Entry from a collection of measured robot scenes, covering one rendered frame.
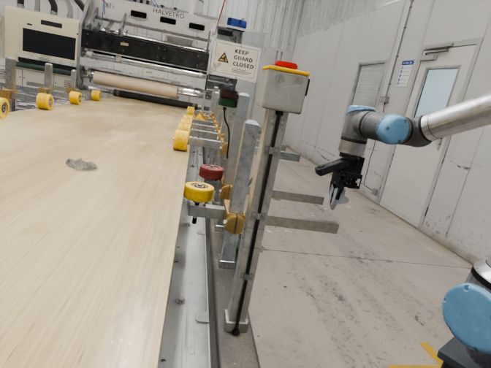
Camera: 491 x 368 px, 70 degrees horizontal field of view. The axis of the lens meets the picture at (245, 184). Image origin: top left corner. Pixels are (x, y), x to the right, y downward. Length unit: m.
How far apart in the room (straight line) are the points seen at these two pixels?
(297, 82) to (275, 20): 9.82
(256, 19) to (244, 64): 6.66
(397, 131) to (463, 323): 0.55
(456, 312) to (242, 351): 0.51
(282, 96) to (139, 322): 0.40
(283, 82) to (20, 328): 0.48
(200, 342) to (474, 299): 0.61
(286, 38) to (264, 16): 0.80
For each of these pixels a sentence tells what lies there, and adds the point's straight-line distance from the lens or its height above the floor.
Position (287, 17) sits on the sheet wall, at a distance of 10.52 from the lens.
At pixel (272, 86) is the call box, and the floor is 1.19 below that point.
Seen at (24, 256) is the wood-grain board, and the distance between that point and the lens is 0.58.
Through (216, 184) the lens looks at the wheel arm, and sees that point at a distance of 1.21.
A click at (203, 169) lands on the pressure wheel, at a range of 1.18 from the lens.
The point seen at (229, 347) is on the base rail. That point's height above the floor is 0.70.
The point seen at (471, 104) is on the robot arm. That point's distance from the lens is 1.18.
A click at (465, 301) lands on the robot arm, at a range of 0.96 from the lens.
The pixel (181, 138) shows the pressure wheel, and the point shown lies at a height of 0.96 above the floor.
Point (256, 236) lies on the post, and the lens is 0.68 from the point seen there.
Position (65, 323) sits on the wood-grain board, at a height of 0.90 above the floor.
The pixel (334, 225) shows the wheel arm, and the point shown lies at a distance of 1.06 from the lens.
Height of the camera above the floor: 1.17
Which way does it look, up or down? 14 degrees down
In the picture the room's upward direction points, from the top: 11 degrees clockwise
